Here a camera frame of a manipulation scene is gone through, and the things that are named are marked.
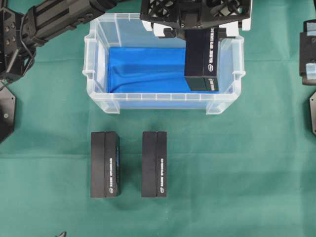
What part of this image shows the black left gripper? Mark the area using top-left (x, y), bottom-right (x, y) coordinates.
top-left (140, 0), bottom-right (252, 39)

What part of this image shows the black RealSense box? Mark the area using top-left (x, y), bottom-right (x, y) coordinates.
top-left (184, 28), bottom-right (219, 92)
top-left (90, 131), bottom-right (121, 198)
top-left (142, 131), bottom-right (167, 198)

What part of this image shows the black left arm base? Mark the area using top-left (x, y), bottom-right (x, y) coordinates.
top-left (0, 87), bottom-right (16, 143)

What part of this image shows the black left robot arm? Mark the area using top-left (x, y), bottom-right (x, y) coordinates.
top-left (0, 0), bottom-right (253, 87)

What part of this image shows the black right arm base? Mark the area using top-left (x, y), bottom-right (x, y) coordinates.
top-left (309, 92), bottom-right (316, 135)

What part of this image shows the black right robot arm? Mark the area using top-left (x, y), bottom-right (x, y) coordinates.
top-left (299, 19), bottom-right (316, 85)

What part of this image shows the clear plastic storage bin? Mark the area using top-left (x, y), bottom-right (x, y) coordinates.
top-left (83, 13), bottom-right (245, 115)

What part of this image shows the blue cloth bin liner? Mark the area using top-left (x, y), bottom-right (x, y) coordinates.
top-left (107, 47), bottom-right (220, 94)

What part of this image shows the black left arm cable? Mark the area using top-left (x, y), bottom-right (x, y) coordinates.
top-left (0, 14), bottom-right (35, 87)

